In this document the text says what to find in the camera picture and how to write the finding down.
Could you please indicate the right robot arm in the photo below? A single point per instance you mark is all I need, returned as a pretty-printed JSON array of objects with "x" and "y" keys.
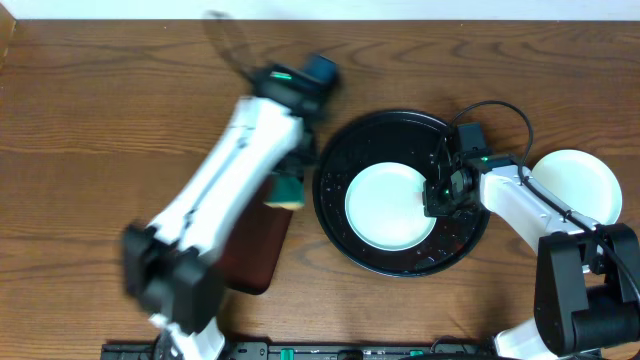
[{"x": 586, "y": 290}]

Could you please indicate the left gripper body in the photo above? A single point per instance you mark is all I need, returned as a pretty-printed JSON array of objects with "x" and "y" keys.
[{"x": 291, "y": 175}]

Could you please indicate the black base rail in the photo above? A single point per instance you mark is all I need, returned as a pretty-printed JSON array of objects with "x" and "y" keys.
[{"x": 254, "y": 350}]

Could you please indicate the black rectangular tray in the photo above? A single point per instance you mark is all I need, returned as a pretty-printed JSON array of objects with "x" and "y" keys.
[{"x": 252, "y": 251}]

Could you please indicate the green sponge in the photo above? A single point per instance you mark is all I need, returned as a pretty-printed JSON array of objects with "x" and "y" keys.
[{"x": 287, "y": 193}]

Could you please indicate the pale green plate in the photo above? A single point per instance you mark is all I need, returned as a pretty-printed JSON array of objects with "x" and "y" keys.
[
  {"x": 384, "y": 207},
  {"x": 583, "y": 182}
]

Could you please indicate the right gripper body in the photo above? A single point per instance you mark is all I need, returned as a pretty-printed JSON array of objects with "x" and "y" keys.
[{"x": 442, "y": 200}]

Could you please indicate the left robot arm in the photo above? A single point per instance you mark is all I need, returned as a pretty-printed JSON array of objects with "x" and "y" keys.
[{"x": 169, "y": 264}]

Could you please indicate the black round tray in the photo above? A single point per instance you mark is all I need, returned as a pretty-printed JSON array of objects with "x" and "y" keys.
[{"x": 399, "y": 136}]

